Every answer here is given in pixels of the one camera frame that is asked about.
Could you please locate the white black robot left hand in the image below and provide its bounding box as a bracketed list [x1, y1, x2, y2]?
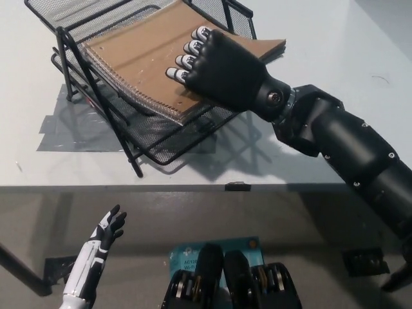
[62, 203, 128, 297]

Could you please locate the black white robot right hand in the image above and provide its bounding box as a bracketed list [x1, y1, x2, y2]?
[165, 25, 293, 123]

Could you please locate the black mesh file tray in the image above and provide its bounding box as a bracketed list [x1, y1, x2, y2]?
[24, 0, 258, 178]

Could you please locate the black table leg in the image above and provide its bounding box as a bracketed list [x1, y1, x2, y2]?
[0, 243, 54, 296]
[381, 260, 412, 292]

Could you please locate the teal cardboard router box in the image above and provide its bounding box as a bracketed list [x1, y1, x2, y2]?
[168, 236, 265, 290]

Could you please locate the small black tape strip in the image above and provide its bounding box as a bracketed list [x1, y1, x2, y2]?
[225, 182, 252, 192]

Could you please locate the grey tape patch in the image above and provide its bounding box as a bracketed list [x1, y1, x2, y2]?
[35, 84, 220, 153]

